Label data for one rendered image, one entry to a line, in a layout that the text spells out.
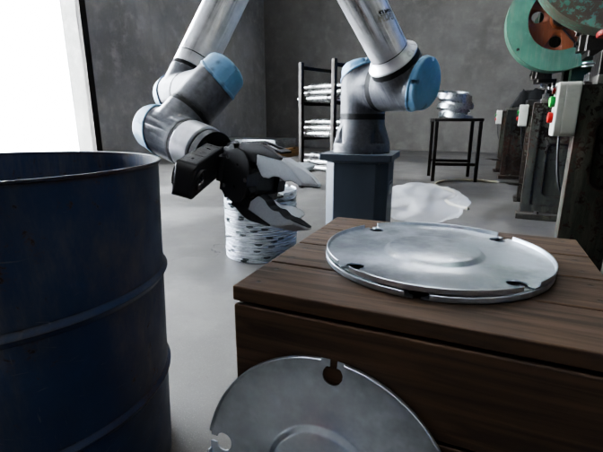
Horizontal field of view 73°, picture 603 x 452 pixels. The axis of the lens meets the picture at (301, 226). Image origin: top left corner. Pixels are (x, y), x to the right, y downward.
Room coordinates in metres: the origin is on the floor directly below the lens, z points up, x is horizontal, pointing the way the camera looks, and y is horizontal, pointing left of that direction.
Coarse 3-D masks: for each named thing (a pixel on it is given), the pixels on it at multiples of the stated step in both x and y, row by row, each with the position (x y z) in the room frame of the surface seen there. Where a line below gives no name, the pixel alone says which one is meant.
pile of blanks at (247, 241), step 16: (224, 208) 1.58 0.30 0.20; (240, 224) 1.50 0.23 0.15; (256, 224) 1.48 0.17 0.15; (240, 240) 1.52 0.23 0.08; (256, 240) 1.48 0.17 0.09; (272, 240) 1.49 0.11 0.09; (288, 240) 1.54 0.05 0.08; (240, 256) 1.50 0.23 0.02; (256, 256) 1.48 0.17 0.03; (272, 256) 1.49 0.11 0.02
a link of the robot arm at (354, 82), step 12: (360, 60) 1.07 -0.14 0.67; (348, 72) 1.08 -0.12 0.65; (360, 72) 1.06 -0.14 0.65; (348, 84) 1.08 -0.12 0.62; (360, 84) 1.05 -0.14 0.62; (348, 96) 1.08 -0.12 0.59; (360, 96) 1.05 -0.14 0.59; (348, 108) 1.08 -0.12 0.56; (360, 108) 1.06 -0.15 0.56; (372, 108) 1.05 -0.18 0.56
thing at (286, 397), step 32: (256, 384) 0.42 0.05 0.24; (288, 384) 0.40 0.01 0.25; (320, 384) 0.39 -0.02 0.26; (352, 384) 0.37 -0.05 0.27; (224, 416) 0.43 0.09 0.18; (256, 416) 0.41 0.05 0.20; (288, 416) 0.40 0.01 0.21; (320, 416) 0.38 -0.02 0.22; (352, 416) 0.37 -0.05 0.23; (384, 416) 0.36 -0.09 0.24; (416, 416) 0.34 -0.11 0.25; (256, 448) 0.40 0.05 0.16; (288, 448) 0.38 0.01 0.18; (320, 448) 0.37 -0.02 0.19; (352, 448) 0.36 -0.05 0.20; (384, 448) 0.35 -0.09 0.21; (416, 448) 0.34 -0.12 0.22
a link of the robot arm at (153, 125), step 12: (144, 108) 0.68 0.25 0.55; (156, 108) 0.67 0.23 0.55; (168, 108) 0.65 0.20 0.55; (180, 108) 0.65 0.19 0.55; (144, 120) 0.65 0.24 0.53; (156, 120) 0.64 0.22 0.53; (168, 120) 0.63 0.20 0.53; (180, 120) 0.63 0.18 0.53; (144, 132) 0.65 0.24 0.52; (156, 132) 0.63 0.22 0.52; (168, 132) 0.62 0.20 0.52; (144, 144) 0.66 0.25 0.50; (156, 144) 0.63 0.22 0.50; (168, 144) 0.61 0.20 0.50; (168, 156) 0.62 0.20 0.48
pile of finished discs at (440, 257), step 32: (384, 224) 0.67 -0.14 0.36; (416, 224) 0.67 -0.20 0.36; (448, 224) 0.66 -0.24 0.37; (352, 256) 0.51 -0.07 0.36; (384, 256) 0.51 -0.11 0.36; (416, 256) 0.49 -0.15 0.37; (448, 256) 0.49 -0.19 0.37; (480, 256) 0.50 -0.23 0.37; (512, 256) 0.51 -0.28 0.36; (544, 256) 0.51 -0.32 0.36; (384, 288) 0.42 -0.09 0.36; (416, 288) 0.40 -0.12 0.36; (448, 288) 0.41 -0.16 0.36; (480, 288) 0.41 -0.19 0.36; (512, 288) 0.39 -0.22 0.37; (544, 288) 0.42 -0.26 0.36
